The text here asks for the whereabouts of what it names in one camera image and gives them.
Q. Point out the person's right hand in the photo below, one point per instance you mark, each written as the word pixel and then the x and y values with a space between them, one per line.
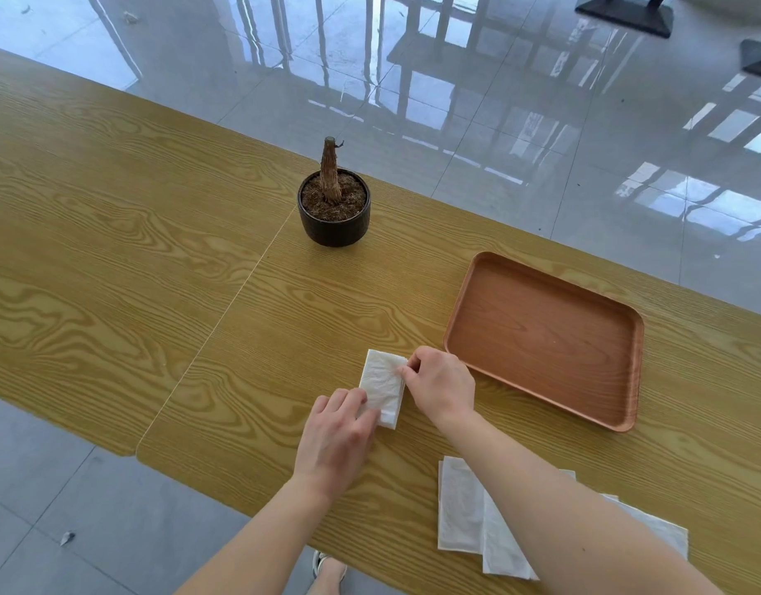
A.
pixel 442 387

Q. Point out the person's left hand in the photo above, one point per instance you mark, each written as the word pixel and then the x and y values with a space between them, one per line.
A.
pixel 330 446

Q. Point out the person's left thumb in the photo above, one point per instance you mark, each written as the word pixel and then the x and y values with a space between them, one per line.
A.
pixel 369 422

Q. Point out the person's left middle finger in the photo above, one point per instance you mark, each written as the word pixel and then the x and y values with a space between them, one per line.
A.
pixel 338 403

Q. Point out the person's right thumb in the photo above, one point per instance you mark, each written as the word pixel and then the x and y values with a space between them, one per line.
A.
pixel 410 376

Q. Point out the white paper napkin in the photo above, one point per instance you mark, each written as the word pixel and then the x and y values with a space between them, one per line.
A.
pixel 504 548
pixel 662 526
pixel 461 508
pixel 380 384

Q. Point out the person's left forearm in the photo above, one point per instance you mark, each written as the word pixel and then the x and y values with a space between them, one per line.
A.
pixel 256 545

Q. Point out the person's right forearm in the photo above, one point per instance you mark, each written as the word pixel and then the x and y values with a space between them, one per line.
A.
pixel 566 526

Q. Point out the white flat paper napkin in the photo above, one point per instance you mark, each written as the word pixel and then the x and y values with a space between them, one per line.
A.
pixel 504 548
pixel 662 526
pixel 461 508

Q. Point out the brown wooden tray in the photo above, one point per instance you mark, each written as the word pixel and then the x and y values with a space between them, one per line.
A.
pixel 541 337

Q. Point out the person's white shoe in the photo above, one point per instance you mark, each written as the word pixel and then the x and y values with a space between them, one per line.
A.
pixel 323 563

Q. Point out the black round plant pot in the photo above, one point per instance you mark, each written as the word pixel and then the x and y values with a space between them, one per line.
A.
pixel 334 226

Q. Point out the brown cut plant stump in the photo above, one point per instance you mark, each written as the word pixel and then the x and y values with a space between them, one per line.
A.
pixel 330 173

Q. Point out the small floor debris scrap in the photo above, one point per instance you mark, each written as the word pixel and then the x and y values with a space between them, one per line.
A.
pixel 66 538

